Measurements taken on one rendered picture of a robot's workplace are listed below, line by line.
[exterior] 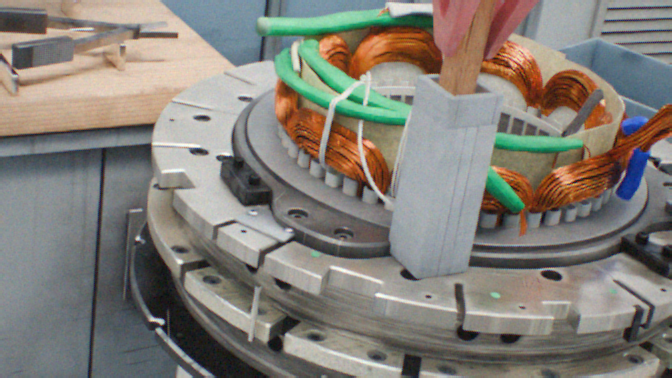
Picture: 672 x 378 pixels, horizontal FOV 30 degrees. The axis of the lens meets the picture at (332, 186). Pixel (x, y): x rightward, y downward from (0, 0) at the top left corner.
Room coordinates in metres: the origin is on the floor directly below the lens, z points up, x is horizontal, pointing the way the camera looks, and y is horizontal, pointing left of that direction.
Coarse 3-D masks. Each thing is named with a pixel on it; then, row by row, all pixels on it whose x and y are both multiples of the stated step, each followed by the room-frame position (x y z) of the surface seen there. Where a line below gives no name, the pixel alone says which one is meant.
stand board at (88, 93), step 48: (0, 0) 0.87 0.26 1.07; (48, 0) 0.88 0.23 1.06; (96, 0) 0.90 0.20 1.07; (144, 0) 0.92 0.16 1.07; (0, 48) 0.77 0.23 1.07; (144, 48) 0.81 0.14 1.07; (192, 48) 0.83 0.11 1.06; (0, 96) 0.70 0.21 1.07; (48, 96) 0.71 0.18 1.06; (96, 96) 0.72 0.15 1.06; (144, 96) 0.74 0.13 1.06
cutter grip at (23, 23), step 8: (0, 8) 0.77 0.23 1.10; (8, 8) 0.77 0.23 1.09; (16, 8) 0.77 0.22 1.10; (24, 8) 0.77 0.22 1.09; (32, 8) 0.78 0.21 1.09; (0, 16) 0.76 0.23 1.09; (8, 16) 0.77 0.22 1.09; (16, 16) 0.77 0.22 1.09; (24, 16) 0.77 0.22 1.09; (32, 16) 0.77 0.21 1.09; (40, 16) 0.77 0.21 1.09; (0, 24) 0.76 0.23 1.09; (8, 24) 0.77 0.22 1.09; (16, 24) 0.77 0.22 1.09; (24, 24) 0.77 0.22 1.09; (32, 24) 0.77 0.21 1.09; (40, 24) 0.77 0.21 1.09; (8, 32) 0.77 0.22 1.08; (16, 32) 0.77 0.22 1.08; (24, 32) 0.77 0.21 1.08; (32, 32) 0.77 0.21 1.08; (40, 32) 0.77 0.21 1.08
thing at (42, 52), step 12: (60, 36) 0.73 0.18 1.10; (12, 48) 0.71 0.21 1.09; (24, 48) 0.71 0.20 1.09; (36, 48) 0.71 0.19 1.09; (48, 48) 0.72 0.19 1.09; (60, 48) 0.73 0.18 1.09; (72, 48) 0.73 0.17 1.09; (12, 60) 0.71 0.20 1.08; (24, 60) 0.71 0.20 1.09; (36, 60) 0.71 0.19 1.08; (48, 60) 0.72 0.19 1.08; (60, 60) 0.73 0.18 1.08; (72, 60) 0.73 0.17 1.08
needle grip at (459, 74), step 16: (480, 0) 0.50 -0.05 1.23; (496, 0) 0.51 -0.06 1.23; (480, 16) 0.50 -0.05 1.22; (480, 32) 0.51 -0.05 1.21; (464, 48) 0.50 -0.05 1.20; (480, 48) 0.51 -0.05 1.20; (448, 64) 0.51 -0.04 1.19; (464, 64) 0.50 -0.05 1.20; (480, 64) 0.51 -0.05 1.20; (448, 80) 0.51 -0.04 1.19; (464, 80) 0.51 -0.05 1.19
